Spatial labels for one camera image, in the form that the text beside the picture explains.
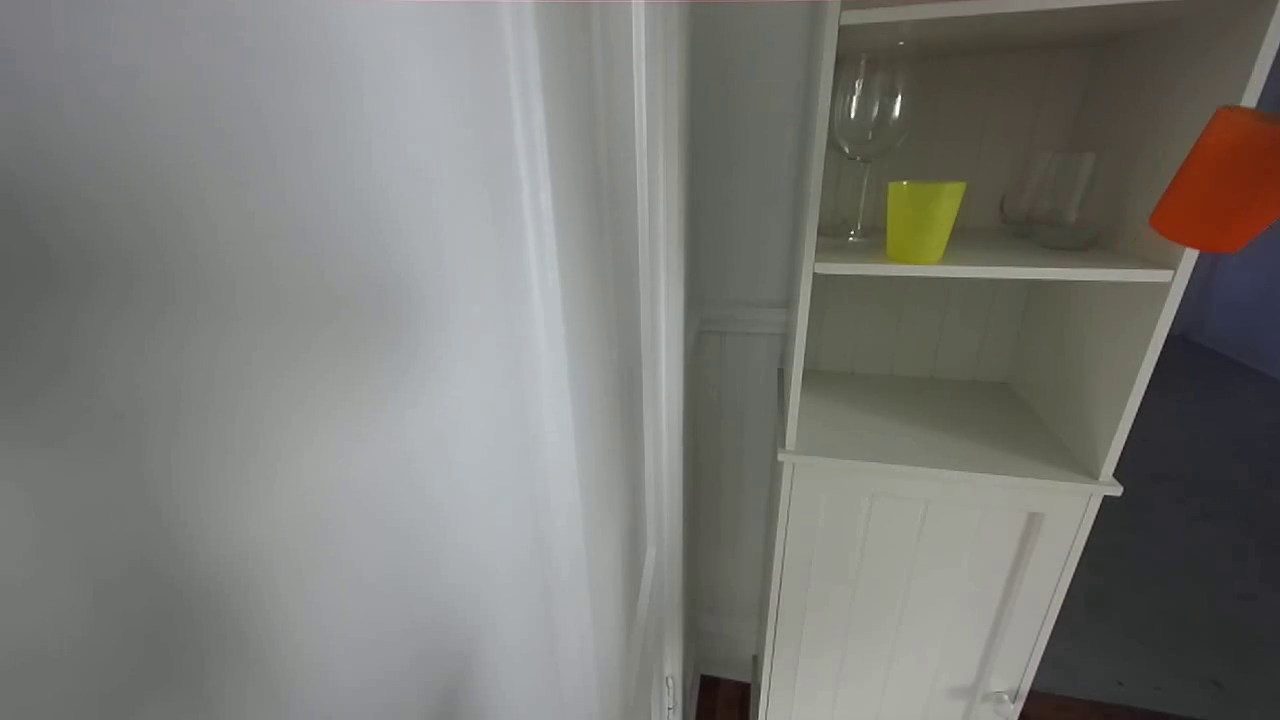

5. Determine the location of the orange plastic cup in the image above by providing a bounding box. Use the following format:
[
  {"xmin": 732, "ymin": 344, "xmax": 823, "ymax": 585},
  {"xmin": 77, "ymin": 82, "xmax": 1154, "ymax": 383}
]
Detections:
[{"xmin": 1148, "ymin": 102, "xmax": 1280, "ymax": 261}]

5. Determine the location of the yellow plastic cup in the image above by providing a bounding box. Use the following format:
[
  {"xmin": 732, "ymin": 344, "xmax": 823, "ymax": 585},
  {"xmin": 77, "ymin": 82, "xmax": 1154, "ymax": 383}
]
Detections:
[{"xmin": 882, "ymin": 174, "xmax": 967, "ymax": 268}]

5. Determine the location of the white wooden shelf cabinet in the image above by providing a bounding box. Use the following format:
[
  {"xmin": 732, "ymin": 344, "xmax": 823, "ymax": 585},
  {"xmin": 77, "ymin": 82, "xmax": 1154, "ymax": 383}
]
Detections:
[{"xmin": 747, "ymin": 0, "xmax": 1280, "ymax": 720}]

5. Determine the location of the white blurred foreground panel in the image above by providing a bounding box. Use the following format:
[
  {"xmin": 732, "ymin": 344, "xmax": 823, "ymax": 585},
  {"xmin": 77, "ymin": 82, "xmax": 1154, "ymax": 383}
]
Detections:
[{"xmin": 0, "ymin": 0, "xmax": 693, "ymax": 720}]

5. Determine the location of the white cabinet door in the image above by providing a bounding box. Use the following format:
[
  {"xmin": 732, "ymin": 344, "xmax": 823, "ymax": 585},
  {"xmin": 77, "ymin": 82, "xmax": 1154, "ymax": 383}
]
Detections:
[{"xmin": 761, "ymin": 463, "xmax": 1103, "ymax": 720}]

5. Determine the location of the clear stemmed wine glass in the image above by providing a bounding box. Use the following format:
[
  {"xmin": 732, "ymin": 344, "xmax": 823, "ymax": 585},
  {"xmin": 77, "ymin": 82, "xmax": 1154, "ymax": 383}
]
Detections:
[{"xmin": 828, "ymin": 42, "xmax": 919, "ymax": 253}]

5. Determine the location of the clear stemless glass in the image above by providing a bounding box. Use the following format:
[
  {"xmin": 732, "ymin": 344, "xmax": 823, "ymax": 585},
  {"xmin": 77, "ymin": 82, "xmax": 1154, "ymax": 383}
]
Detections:
[{"xmin": 1000, "ymin": 144, "xmax": 1103, "ymax": 254}]

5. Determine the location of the white cabinet door handle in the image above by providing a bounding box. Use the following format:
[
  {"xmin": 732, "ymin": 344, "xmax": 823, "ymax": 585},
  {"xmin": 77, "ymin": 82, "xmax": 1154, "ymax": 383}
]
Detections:
[{"xmin": 959, "ymin": 508, "xmax": 1048, "ymax": 712}]

